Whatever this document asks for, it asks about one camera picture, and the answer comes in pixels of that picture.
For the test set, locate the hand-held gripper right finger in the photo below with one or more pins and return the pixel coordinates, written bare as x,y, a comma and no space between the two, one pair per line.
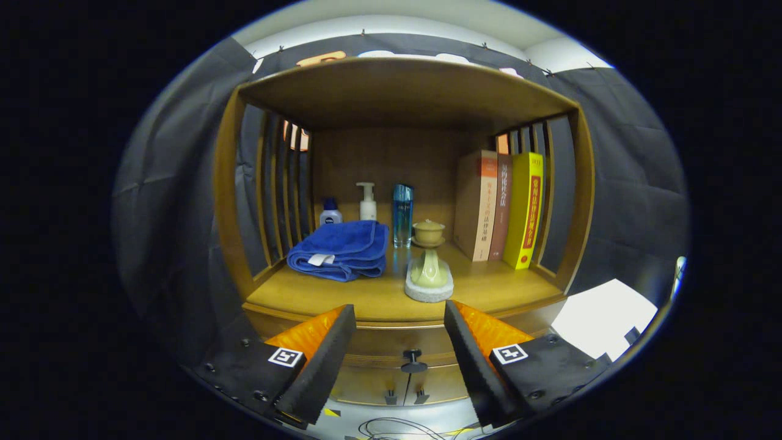
473,366

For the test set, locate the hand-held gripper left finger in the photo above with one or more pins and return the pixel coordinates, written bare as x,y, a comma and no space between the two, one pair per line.
327,366

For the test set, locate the wooden drawer with black knob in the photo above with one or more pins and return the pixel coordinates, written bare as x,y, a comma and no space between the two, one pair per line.
397,339

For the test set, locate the small green vase stone base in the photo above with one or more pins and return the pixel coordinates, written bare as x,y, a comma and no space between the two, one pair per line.
429,275

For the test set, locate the wooden cabinet door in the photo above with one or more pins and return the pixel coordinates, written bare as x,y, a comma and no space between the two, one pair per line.
440,384
366,388

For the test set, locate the wooden countertop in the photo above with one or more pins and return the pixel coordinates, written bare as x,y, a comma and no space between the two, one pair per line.
342,296

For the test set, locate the wooden cabinet with slatted shelf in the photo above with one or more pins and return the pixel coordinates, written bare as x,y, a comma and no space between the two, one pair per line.
397,91

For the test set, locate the folded blue towel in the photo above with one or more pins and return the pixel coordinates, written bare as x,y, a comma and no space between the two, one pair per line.
342,250

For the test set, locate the white side table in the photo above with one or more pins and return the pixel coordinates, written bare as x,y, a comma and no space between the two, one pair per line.
599,318

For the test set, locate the beige lidded teacup with saucer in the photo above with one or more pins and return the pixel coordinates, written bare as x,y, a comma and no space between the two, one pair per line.
429,233

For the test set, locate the small white bottle blue cap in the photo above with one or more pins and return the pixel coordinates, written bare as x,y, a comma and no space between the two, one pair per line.
330,215

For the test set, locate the beige book orange label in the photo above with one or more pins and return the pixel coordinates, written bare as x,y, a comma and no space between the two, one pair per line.
473,208

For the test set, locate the brown book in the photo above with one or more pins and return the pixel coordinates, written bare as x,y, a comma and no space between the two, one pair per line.
501,208

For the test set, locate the white pump bottle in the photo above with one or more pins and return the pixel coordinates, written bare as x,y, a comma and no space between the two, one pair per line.
367,208

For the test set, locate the yellow book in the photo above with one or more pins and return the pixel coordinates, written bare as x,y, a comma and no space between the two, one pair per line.
524,208

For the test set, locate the blue glass bottle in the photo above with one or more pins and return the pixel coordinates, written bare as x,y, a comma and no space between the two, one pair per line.
402,214

